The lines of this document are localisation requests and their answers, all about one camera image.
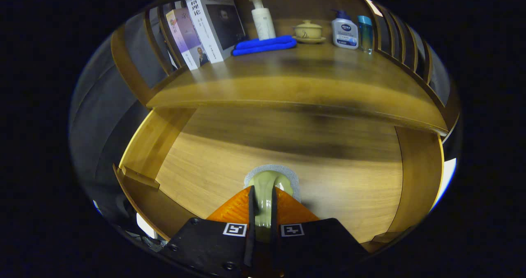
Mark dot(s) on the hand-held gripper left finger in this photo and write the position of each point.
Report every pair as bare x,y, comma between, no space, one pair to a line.
213,249

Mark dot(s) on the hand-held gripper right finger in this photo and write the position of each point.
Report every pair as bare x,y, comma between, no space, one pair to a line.
316,249

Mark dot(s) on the brown wooden drawer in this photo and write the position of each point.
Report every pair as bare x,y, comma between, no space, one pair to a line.
328,187

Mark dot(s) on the wooden countertop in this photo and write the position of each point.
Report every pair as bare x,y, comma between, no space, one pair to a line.
308,76

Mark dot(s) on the brown wooden cabinet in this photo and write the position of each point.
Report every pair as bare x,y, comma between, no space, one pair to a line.
127,68

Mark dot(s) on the black backdrop cloth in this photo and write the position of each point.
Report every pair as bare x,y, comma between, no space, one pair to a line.
107,117

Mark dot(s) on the blue folded cloth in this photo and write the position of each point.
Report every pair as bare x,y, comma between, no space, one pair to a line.
263,45

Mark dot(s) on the purple book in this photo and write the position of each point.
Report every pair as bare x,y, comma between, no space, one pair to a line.
185,35

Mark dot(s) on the white lotion bottle blue cap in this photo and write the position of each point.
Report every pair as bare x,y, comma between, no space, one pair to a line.
345,33

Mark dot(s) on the yellow lidded teacup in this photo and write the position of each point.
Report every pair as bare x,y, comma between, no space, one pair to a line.
308,31

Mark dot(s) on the teal slim bottle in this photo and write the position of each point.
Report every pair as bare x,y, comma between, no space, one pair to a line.
365,33

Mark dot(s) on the white book with portrait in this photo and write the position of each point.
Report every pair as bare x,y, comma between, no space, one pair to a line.
213,27

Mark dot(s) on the white pump bottle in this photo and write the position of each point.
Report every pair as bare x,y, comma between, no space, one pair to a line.
264,23

